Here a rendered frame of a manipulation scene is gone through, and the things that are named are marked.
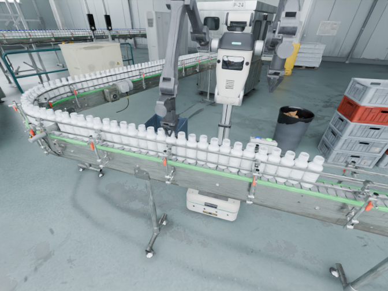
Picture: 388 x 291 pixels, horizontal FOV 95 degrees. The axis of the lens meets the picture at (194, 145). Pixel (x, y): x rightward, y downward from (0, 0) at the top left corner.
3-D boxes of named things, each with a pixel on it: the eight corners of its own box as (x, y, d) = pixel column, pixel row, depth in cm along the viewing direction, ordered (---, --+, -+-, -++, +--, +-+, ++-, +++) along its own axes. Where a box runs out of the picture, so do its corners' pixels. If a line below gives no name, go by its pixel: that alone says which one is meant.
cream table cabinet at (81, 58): (115, 87, 525) (104, 41, 457) (129, 91, 497) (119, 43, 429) (77, 97, 449) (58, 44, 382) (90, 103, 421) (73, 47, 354)
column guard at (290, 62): (280, 74, 712) (290, 43, 649) (280, 72, 743) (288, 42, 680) (291, 75, 703) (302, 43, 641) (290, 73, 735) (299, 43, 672)
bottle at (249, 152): (252, 173, 93) (259, 148, 84) (241, 174, 93) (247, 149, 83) (247, 165, 98) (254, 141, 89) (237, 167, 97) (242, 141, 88)
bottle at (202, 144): (201, 166, 97) (203, 141, 88) (194, 160, 101) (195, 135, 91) (209, 161, 100) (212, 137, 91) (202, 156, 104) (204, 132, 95)
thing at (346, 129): (342, 137, 234) (350, 122, 222) (328, 123, 267) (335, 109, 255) (394, 142, 227) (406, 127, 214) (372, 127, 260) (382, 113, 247)
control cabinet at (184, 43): (179, 67, 777) (178, 12, 668) (188, 68, 754) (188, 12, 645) (166, 70, 721) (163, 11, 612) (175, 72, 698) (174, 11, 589)
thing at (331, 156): (326, 163, 260) (333, 150, 247) (316, 147, 293) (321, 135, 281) (373, 168, 252) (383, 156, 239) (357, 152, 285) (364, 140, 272)
